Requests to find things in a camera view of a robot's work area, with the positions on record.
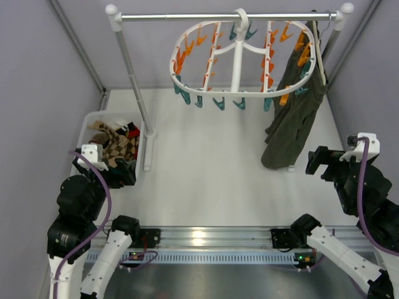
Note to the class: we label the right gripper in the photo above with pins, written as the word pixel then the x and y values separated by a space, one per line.
pixel 328 163

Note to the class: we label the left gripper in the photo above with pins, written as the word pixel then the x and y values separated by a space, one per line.
pixel 113 174

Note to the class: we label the brown argyle sock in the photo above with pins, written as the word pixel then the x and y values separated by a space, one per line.
pixel 117 146
pixel 100 126
pixel 132 149

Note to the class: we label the white clip hanger frame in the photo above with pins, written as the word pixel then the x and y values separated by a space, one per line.
pixel 241 32

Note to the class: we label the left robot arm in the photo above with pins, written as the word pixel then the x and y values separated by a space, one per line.
pixel 85 205

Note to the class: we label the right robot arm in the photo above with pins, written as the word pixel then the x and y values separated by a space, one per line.
pixel 363 193

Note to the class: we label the wooden clothes hanger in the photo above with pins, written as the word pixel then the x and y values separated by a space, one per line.
pixel 319 53

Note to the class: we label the white laundry basket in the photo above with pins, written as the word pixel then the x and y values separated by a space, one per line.
pixel 86 134

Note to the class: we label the red sock in basket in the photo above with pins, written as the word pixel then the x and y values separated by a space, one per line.
pixel 133 132

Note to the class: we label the olive green garment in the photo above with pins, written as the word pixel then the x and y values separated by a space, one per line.
pixel 294 113

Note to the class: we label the white sock in basket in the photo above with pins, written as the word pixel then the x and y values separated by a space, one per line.
pixel 117 123

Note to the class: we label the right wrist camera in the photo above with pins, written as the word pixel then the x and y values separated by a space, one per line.
pixel 359 144

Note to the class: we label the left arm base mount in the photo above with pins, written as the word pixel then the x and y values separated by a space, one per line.
pixel 149 238

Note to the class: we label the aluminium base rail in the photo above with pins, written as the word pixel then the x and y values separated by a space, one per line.
pixel 214 245

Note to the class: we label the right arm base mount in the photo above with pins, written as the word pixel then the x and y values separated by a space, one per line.
pixel 282 240

